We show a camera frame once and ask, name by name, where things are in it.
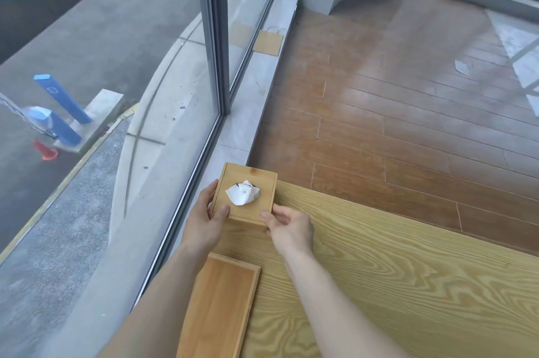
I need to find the orange traffic cone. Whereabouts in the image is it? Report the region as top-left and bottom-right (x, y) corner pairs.
(33, 140), (59, 161)

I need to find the flat wooden tray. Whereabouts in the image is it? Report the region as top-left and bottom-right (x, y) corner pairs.
(176, 253), (262, 358)

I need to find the blue bollard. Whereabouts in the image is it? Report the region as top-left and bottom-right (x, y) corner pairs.
(34, 74), (93, 125)
(32, 106), (83, 146)

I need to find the person's right hand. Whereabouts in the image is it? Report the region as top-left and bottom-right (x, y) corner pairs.
(260, 204), (315, 256)

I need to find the brown paper bag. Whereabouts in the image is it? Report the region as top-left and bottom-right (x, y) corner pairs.
(252, 28), (288, 57)

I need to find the person's right forearm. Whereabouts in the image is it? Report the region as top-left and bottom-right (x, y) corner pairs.
(280, 249), (410, 358)

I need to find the white tissue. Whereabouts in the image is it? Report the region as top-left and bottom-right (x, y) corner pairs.
(225, 180), (261, 206)

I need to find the person's left forearm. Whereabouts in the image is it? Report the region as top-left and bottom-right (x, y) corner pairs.
(98, 244), (215, 358)

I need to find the grey window frame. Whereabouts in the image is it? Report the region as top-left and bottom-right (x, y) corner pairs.
(134, 0), (308, 308)

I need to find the person's left hand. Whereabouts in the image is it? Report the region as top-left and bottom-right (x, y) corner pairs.
(181, 180), (230, 256)

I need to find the square wooden tissue box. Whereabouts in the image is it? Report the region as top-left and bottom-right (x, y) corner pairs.
(209, 162), (278, 227)

